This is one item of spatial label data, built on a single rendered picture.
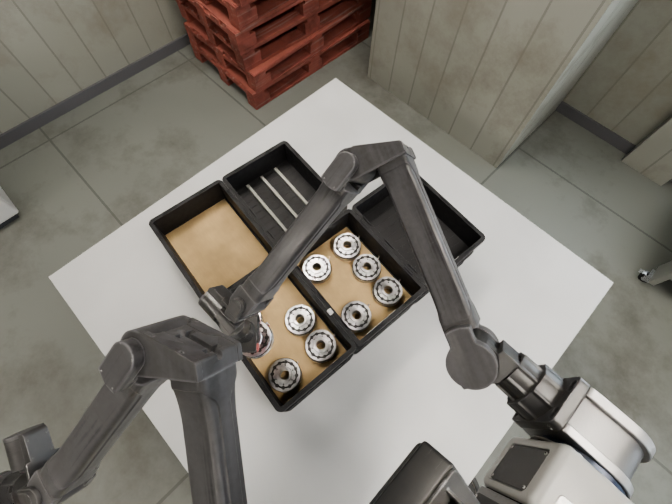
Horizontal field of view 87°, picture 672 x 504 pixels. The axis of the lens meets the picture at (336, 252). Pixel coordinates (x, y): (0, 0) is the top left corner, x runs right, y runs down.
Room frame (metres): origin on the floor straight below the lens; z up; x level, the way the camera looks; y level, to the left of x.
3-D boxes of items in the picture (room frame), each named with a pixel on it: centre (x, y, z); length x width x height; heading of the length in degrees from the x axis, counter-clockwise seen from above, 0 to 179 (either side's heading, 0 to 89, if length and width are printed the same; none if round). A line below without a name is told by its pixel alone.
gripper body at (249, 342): (0.17, 0.22, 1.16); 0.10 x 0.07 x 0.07; 5
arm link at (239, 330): (0.17, 0.23, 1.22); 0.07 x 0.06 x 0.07; 48
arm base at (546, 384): (0.05, -0.32, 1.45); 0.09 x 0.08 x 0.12; 137
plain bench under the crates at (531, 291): (0.47, 0.00, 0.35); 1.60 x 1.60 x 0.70; 47
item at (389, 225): (0.63, -0.29, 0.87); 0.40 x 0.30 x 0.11; 42
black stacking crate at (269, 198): (0.73, 0.20, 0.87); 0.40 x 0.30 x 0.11; 42
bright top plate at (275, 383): (0.09, 0.14, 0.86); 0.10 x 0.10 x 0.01
